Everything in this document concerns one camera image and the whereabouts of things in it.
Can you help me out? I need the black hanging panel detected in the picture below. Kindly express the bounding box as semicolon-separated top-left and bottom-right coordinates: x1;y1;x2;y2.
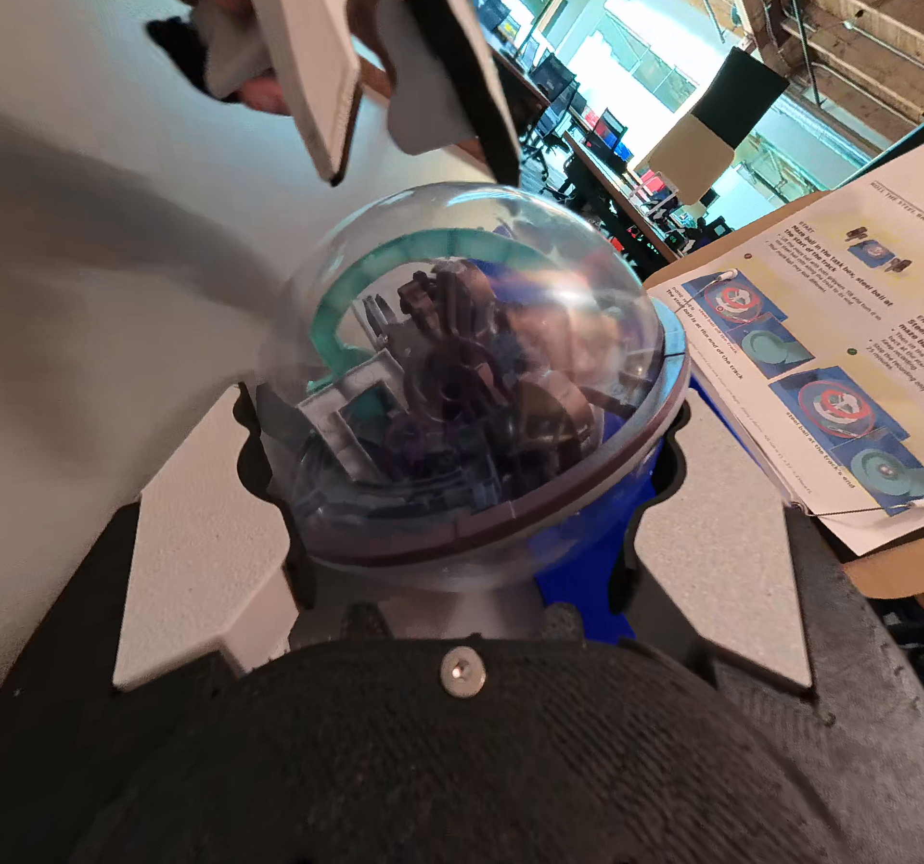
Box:
690;46;791;153

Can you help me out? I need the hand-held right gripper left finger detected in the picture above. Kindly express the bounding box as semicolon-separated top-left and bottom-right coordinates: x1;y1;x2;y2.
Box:
112;382;320;692

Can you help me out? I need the red acrylic frame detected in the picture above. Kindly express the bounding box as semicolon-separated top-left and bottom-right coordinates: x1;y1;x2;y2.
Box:
634;170;681;220

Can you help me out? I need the beige hanging panel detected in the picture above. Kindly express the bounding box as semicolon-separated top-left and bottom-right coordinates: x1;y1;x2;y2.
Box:
644;115;739;210

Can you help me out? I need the printed instruction sheet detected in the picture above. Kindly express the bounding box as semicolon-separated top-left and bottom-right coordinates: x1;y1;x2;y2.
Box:
646;164;924;558

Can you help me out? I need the instruction sheet on board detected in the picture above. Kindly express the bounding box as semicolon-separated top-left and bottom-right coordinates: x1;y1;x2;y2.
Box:
641;189;924;599

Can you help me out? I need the black mesh office chair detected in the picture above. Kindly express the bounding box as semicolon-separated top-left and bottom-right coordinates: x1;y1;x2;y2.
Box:
583;108;630;159
529;51;580;106

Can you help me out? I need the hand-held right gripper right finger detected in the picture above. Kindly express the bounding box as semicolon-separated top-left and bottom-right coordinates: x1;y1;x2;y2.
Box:
606;389;815;695

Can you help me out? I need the blue plastic bin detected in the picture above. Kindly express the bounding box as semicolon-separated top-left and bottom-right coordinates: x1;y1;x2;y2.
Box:
530;366;795;645

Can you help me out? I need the long wooden desk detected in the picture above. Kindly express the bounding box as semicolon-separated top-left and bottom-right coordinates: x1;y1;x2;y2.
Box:
562;129;681;264

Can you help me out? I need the clear plastic maze ball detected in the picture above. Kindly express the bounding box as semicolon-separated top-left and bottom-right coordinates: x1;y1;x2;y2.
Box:
256;182;693;594

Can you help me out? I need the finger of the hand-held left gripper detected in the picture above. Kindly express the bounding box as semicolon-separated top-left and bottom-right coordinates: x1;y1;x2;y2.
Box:
234;0;363;185
375;0;522;188

